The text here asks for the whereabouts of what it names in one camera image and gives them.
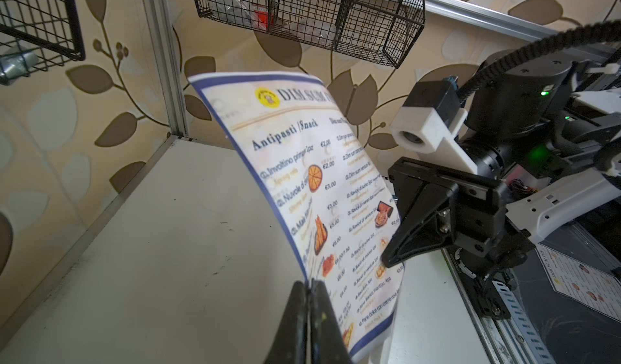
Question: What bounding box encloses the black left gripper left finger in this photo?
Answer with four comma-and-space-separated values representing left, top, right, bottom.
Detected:
265, 282, 309, 364

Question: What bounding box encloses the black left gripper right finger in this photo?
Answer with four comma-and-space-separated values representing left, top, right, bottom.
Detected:
308, 280, 353, 364

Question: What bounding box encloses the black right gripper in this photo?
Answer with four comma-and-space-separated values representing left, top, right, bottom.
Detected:
381, 157, 534, 277

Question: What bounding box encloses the white Dim Sum Inn menu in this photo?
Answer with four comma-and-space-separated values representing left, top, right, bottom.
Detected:
189, 71, 404, 361

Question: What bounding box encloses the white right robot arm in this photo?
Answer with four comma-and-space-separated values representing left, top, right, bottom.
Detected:
381, 51, 620, 281

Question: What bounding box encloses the pink special menu sheet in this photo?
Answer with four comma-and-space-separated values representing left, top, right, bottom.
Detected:
535, 244, 620, 322

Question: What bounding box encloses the red object in basket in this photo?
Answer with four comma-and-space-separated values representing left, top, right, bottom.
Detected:
251, 6, 269, 32

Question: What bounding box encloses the black wire basket right wall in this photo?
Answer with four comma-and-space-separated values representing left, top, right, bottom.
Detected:
194, 0, 425, 68

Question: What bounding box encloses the black wire basket wall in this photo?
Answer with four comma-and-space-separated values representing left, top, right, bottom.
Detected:
194, 0, 425, 68
1, 0, 86, 86

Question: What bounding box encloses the black corrugated cable conduit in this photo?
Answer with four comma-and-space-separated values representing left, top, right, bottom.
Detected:
457, 19, 621, 103

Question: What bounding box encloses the black wire basket back wall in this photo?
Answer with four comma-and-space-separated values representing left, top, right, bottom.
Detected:
1, 0, 86, 86

